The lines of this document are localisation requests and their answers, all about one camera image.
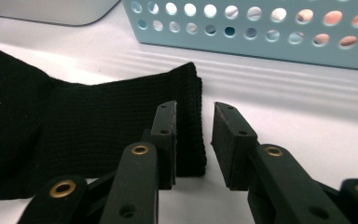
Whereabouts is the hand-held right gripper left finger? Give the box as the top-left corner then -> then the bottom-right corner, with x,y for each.
99,100 -> 178,224

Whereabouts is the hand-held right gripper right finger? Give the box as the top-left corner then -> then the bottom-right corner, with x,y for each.
211,101 -> 352,224

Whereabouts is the black sock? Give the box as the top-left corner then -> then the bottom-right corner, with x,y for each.
0,41 -> 207,200

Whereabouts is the light blue perforated basket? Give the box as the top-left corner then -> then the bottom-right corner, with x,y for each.
120,0 -> 358,73

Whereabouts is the white divided storage box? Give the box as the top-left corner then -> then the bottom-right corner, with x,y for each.
0,0 -> 120,26

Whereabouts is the white table cover sheet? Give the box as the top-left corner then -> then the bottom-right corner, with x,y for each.
0,3 -> 358,224

